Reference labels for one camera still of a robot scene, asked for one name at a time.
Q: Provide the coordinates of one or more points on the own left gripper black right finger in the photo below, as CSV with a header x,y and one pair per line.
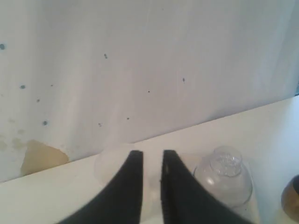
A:
x,y
185,201

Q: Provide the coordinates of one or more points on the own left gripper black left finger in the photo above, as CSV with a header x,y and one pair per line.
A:
x,y
120,202

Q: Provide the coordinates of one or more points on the clear dome lid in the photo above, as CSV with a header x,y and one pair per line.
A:
x,y
223,174

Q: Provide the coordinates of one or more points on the round wooden bowl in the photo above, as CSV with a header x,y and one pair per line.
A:
x,y
290,199

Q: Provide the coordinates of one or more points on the translucent lidded plastic container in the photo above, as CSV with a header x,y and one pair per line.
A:
x,y
110,160

